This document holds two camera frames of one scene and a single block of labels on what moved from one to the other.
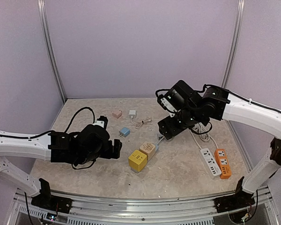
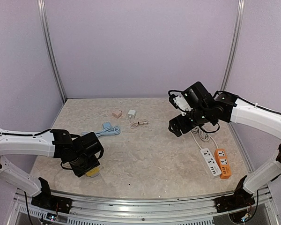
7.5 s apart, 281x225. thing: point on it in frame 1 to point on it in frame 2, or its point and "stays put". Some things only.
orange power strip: [224, 170] stays put
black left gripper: [116, 147] to [93, 163]
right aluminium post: [240, 11] stays put
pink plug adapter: [117, 114] stays put
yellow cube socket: [137, 160] to [93, 172]
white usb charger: [132, 113] stays put
